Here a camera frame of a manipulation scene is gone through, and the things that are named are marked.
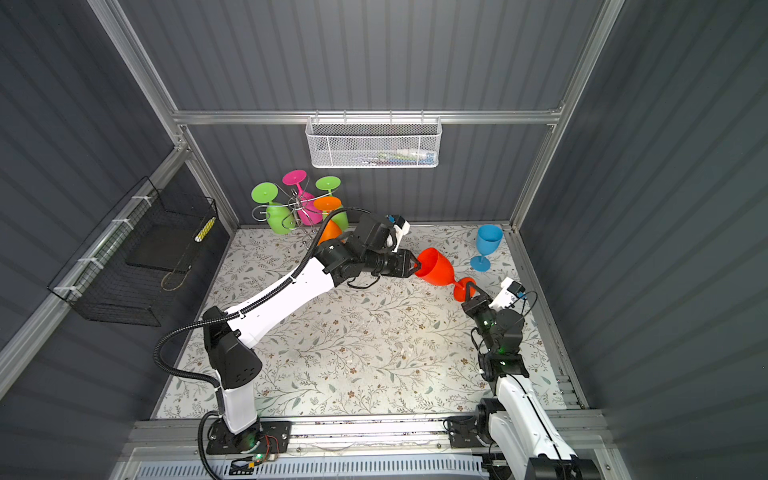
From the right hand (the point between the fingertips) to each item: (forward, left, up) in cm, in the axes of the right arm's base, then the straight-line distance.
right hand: (471, 286), depth 79 cm
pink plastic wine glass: (+19, +45, +11) cm, 50 cm away
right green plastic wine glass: (+29, +40, +13) cm, 51 cm away
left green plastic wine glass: (+22, +56, +6) cm, 60 cm away
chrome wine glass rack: (+23, +51, +3) cm, 56 cm away
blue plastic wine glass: (+21, -10, -5) cm, 24 cm away
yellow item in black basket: (+13, +73, +9) cm, 75 cm away
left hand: (+2, +14, +8) cm, 16 cm away
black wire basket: (-1, +85, +11) cm, 86 cm away
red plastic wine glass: (-2, +10, +10) cm, 15 cm away
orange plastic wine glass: (+15, +39, +6) cm, 42 cm away
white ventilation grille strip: (-38, +6, -21) cm, 44 cm away
